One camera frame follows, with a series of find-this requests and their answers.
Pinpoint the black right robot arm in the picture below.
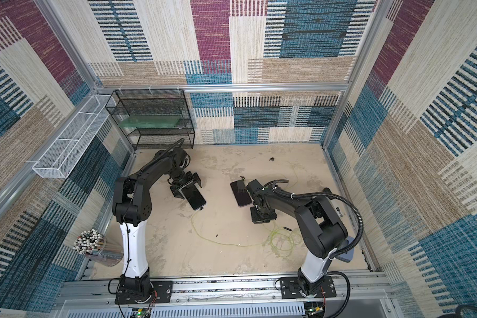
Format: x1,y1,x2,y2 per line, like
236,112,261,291
246,180,364,298

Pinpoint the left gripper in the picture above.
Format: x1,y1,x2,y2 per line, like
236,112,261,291
170,170,204,199

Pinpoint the white wire mesh basket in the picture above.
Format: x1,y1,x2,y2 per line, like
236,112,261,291
33,94,109,179

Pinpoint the green board on shelf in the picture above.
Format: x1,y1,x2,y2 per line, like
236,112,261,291
119,115,181,129

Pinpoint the clear cup of coloured sticks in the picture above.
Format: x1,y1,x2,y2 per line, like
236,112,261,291
73,229,123,267

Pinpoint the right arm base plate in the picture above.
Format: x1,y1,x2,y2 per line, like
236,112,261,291
275,276,337,299

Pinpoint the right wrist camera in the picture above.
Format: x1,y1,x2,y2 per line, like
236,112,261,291
246,179,264,198

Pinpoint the purple smartphone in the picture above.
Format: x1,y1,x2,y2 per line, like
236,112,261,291
230,179,252,207

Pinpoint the grey blue box device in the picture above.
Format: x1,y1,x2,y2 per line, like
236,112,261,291
335,237,354,263

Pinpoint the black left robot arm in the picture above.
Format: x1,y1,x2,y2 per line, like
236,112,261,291
112,139,206,304

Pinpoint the black wire mesh shelf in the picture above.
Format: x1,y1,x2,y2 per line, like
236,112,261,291
105,89,196,151

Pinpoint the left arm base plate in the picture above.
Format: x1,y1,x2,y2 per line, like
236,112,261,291
115,281,173,306

